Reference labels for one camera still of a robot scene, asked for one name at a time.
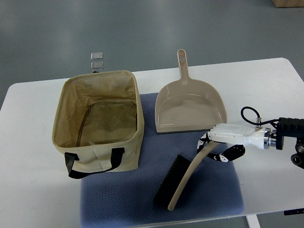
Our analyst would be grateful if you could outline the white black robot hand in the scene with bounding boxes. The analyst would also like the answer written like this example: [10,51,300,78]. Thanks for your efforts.
[197,123,275,162]

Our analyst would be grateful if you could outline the beige hand broom black bristles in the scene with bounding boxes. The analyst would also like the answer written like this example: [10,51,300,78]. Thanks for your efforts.
[153,141,218,211]

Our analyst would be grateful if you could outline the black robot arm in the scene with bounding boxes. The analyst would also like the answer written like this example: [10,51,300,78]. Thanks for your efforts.
[240,106,304,168]

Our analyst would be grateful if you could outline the beige plastic dustpan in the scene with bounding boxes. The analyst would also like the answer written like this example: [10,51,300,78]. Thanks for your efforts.
[155,49,228,133]

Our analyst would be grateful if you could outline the white table leg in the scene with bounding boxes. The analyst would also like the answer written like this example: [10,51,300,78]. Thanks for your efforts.
[246,215,261,228]

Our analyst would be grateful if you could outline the black table control panel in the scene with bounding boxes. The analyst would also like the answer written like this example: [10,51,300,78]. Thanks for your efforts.
[284,208,304,216]

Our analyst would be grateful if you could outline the blue grey cushion mat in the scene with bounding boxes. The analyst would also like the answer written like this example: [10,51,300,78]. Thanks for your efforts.
[80,94,244,228]

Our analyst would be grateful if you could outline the cardboard box corner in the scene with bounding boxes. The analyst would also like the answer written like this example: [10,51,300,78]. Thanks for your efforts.
[272,0,304,8]

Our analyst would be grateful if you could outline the upper metal floor plate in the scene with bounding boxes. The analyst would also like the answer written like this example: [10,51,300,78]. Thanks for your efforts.
[91,52,103,60]

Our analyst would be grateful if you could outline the yellow fabric bag black handle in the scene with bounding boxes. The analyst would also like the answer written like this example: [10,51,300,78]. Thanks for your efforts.
[52,70,144,179]

